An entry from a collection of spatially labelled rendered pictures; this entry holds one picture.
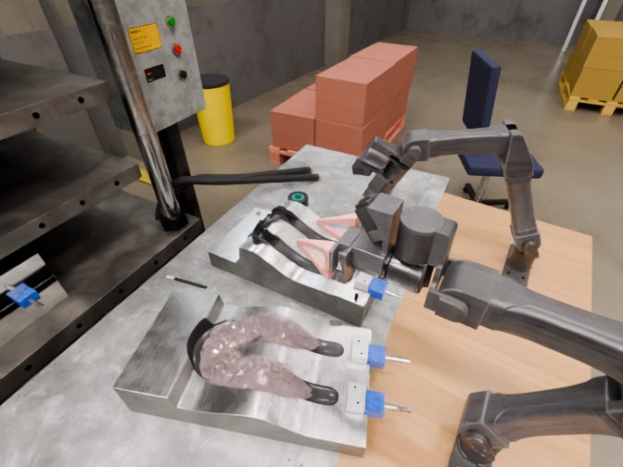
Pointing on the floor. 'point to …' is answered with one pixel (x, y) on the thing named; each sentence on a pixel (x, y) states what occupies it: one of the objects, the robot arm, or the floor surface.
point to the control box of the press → (154, 74)
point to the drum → (216, 110)
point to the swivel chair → (487, 76)
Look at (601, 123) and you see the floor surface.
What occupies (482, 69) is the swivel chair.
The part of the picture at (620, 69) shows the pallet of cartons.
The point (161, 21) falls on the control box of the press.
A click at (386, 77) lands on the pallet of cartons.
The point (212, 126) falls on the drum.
